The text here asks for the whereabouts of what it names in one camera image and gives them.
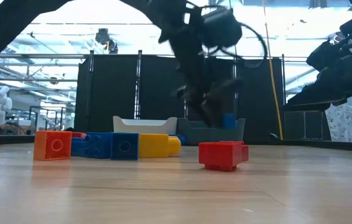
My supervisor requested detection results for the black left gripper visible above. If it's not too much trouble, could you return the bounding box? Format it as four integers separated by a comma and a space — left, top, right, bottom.
160, 12, 245, 128

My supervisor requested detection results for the yellow cable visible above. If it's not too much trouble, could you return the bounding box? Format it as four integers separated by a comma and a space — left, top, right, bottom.
262, 0, 284, 141

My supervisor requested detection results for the small red toy block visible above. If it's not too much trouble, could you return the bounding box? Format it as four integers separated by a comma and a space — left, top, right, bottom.
219, 140, 250, 163
198, 141, 243, 172

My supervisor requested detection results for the small orange toy block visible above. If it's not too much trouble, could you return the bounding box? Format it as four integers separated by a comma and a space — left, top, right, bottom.
33, 130, 73, 162

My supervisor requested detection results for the low black panel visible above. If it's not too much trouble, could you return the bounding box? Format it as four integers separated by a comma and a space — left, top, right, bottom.
284, 110, 331, 141

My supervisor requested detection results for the white plastic bin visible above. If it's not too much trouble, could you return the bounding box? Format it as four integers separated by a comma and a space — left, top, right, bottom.
113, 115, 178, 136

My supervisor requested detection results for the medium yellow toy block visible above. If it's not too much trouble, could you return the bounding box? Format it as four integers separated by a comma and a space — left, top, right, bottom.
138, 133, 182, 159

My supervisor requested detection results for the teal plastic bin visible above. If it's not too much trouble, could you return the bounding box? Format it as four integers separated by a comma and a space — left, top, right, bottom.
178, 117, 246, 146

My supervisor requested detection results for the medium blue toy block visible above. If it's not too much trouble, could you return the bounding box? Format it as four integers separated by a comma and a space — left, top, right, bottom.
221, 113, 238, 130

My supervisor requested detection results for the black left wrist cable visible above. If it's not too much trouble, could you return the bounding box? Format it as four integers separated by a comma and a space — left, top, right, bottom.
200, 21, 269, 70

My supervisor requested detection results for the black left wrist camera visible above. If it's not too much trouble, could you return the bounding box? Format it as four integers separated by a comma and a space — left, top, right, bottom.
200, 6, 244, 50

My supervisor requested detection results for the white patterned sheet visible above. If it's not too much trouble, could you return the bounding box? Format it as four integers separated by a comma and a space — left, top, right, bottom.
324, 104, 352, 143

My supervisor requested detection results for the black hanging device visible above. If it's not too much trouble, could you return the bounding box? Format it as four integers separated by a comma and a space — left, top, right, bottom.
94, 27, 119, 55

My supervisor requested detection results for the black partition screen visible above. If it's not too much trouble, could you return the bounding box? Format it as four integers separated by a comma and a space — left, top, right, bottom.
73, 49, 286, 141

